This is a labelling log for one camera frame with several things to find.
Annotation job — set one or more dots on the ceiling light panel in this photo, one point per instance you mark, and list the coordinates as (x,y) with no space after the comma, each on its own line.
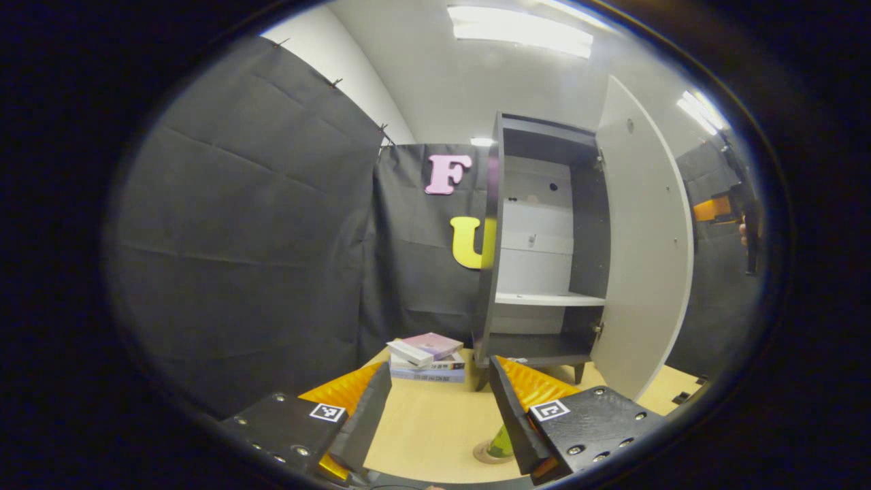
(520,30)
(482,141)
(702,112)

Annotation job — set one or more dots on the black backdrop cloth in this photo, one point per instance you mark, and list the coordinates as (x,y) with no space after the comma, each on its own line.
(238,238)

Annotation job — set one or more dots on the dark gray cabinet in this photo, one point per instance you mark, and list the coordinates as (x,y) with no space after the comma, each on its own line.
(590,238)

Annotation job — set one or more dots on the white book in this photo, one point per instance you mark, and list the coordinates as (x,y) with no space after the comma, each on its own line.
(450,362)

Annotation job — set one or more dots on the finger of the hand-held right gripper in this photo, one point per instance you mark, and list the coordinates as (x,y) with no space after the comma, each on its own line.
(712,209)

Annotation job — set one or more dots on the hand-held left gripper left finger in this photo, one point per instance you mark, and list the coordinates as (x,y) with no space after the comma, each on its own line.
(367,422)

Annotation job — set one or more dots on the round beige coaster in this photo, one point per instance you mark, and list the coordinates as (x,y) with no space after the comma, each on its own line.
(484,454)

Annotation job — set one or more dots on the beige cabinet door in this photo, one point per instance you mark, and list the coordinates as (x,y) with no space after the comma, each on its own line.
(643,258)

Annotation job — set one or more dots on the clear bottle with green label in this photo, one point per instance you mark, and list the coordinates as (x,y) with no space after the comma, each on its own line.
(502,444)

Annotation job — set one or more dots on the metal door hinge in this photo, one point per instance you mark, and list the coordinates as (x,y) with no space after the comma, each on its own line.
(599,161)
(597,331)

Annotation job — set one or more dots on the small white box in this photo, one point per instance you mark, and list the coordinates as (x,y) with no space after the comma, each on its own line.
(409,353)

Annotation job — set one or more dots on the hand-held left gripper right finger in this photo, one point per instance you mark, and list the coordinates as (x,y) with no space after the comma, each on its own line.
(517,429)

